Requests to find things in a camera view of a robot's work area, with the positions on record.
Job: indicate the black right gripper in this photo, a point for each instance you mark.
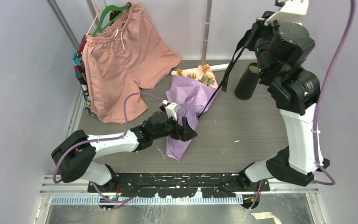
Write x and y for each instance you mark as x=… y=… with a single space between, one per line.
x=257 y=30

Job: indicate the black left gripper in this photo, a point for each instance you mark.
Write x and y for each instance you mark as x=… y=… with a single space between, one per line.
x=176 y=129

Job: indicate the black ribbon gold lettering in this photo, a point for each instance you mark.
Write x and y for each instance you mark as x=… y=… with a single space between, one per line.
x=223 y=84

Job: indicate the purple paper flower bouquet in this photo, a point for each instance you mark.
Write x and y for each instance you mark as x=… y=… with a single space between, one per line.
x=192 y=89

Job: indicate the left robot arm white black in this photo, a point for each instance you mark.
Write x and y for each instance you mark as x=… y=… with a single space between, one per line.
x=74 y=157

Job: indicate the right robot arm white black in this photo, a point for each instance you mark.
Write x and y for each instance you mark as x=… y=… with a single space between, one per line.
x=280 y=49

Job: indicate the black cylindrical vase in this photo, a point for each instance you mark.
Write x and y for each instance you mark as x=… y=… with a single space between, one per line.
x=248 y=82

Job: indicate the white clothes rack stand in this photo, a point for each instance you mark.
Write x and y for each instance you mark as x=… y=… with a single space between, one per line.
x=191 y=31

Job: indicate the pink shorts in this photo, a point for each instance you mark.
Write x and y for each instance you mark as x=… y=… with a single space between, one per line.
x=129 y=56

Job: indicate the colourful patterned garment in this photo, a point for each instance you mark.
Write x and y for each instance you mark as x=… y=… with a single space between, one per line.
x=80 y=74

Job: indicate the green clothes hanger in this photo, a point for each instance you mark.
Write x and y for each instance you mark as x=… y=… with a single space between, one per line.
x=106 y=12

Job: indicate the pink clothes hanger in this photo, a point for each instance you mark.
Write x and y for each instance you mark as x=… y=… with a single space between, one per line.
x=94 y=11

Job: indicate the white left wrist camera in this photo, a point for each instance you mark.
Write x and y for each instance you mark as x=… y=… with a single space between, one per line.
x=170 y=108

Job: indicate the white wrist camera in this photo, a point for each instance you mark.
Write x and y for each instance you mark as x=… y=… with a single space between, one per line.
x=290 y=11
x=170 y=108

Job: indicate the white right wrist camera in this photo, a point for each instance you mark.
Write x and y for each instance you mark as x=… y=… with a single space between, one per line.
x=290 y=11

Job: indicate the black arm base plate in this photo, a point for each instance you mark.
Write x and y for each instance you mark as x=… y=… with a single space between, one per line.
x=180 y=185

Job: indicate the aluminium rail frame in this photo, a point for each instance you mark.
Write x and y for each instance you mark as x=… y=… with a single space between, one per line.
x=178 y=198

